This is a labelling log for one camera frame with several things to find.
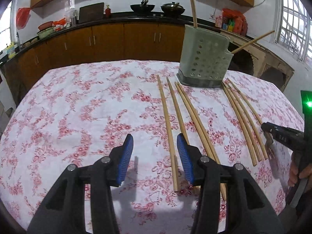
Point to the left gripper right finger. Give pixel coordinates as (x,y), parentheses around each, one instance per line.
(247,208)

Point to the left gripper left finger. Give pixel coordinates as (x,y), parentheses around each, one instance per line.
(62,209)

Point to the person's hand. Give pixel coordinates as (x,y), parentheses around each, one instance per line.
(295,175)

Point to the cream carved side table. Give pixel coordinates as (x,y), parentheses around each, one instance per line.
(260,62)

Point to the floral pink tablecloth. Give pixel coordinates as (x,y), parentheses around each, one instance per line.
(77,114)

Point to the green perforated utensil holder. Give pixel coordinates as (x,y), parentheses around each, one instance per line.
(205,58)

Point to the red bottles and bag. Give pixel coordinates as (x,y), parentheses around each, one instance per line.
(232,21)

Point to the yellow detergent bottle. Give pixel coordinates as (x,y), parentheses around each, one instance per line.
(10,50)

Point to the wooden lower cabinets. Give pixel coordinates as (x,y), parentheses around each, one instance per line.
(106,42)

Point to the black lidded wok right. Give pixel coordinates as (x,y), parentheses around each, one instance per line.
(173,9)

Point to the stacked bowls on counter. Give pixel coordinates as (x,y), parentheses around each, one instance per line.
(45,29)

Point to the dark cutting board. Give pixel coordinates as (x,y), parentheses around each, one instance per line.
(91,12)

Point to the red hanging plastic bag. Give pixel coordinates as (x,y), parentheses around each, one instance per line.
(22,17)

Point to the small red bottle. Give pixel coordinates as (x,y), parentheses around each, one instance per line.
(107,11)

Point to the black wok left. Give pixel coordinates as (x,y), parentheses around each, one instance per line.
(143,8)

